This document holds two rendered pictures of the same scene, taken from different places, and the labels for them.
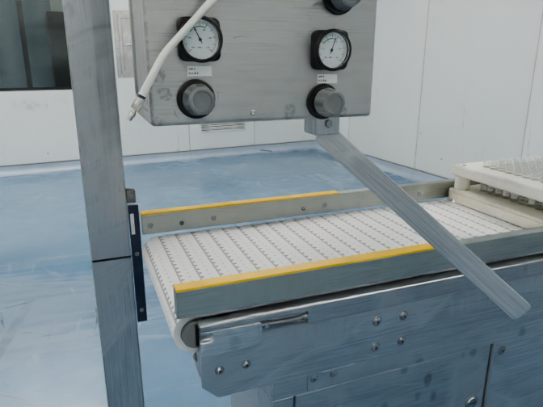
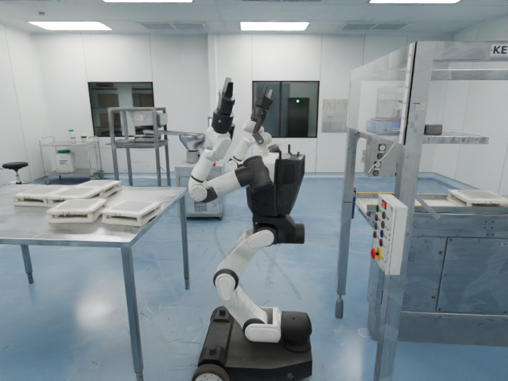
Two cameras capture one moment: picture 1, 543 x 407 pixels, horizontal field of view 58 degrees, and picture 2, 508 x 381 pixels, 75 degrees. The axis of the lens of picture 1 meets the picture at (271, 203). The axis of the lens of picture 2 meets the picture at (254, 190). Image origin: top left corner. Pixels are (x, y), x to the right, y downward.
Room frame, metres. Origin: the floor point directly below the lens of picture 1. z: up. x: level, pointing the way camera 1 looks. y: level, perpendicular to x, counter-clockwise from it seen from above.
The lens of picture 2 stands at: (-1.51, -0.10, 1.55)
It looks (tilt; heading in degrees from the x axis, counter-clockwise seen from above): 15 degrees down; 26
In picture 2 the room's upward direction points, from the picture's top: straight up
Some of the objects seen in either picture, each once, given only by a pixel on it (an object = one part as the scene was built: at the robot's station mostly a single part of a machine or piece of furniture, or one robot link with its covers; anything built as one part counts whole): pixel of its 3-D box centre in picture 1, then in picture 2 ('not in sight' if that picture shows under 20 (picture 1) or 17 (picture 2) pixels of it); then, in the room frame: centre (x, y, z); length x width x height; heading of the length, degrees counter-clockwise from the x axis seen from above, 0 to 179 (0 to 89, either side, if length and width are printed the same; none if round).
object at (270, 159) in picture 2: not in sight; (274, 181); (0.07, 0.53, 1.16); 0.34 x 0.30 x 0.36; 10
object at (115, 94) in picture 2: not in sight; (122, 109); (3.70, 5.39, 1.43); 1.32 x 0.01 x 1.11; 116
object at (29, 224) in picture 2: not in sight; (55, 207); (-0.18, 1.99, 0.88); 1.50 x 1.10 x 0.04; 112
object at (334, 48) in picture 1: (330, 50); not in sight; (0.48, -0.05, 1.21); 0.04 x 0.01 x 0.04; 112
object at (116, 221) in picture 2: not in sight; (133, 215); (-0.15, 1.33, 0.91); 0.24 x 0.24 x 0.02; 13
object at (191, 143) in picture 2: not in sight; (197, 148); (2.29, 2.57, 0.95); 0.49 x 0.36 x 0.37; 116
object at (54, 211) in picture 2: not in sight; (78, 205); (-0.26, 1.65, 0.96); 0.25 x 0.24 x 0.02; 28
